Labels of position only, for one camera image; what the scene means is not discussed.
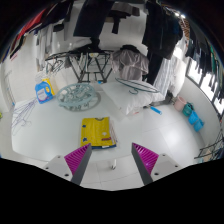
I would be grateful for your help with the black folding drying rack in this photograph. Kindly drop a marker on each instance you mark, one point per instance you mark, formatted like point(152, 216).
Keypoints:
point(83, 63)

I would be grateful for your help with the yellow and blue towel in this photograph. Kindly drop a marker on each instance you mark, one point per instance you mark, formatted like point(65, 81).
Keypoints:
point(96, 131)

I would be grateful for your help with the row of colourful hanging clothes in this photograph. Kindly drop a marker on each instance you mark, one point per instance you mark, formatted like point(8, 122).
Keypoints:
point(30, 25)

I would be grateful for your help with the white pillow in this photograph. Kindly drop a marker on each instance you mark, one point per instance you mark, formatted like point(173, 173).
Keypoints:
point(133, 96)

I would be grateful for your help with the round pale green peg hanger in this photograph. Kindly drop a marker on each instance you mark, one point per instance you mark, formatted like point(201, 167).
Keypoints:
point(78, 96)

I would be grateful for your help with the dark green clothes hanger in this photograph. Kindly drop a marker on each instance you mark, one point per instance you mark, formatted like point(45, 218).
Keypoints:
point(138, 86)

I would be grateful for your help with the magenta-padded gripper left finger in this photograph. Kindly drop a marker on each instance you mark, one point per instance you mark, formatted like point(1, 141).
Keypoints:
point(78, 160)

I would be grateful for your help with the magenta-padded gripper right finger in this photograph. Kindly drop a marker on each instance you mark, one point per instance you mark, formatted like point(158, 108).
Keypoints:
point(146, 160)

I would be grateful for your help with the black hanging garment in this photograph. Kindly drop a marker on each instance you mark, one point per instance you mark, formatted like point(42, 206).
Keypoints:
point(93, 20)

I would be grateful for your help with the window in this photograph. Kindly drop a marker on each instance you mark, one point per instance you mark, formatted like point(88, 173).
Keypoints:
point(205, 78)

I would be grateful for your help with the black metal floor rack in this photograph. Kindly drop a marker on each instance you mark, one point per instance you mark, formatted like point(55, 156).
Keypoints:
point(211, 150)

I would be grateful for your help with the row of dark hanging clothes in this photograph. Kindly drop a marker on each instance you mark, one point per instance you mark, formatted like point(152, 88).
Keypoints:
point(161, 33)

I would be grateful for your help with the blue bucket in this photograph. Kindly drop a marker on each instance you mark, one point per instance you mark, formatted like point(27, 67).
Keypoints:
point(199, 125)
point(193, 117)

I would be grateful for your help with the blue detergent bottle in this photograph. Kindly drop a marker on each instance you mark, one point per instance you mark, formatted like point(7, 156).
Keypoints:
point(44, 91)

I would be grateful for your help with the white table leg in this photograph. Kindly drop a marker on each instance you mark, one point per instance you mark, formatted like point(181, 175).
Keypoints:
point(113, 164)

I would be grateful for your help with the grey garment on rack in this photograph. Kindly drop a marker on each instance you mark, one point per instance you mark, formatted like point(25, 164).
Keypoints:
point(130, 63)

